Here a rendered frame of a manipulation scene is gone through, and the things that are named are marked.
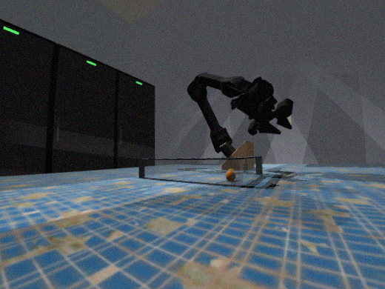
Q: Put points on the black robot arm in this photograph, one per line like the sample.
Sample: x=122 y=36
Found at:
x=256 y=92

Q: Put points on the low clear corner walls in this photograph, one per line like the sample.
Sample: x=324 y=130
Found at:
x=222 y=172

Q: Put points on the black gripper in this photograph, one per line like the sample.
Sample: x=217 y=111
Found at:
x=262 y=116

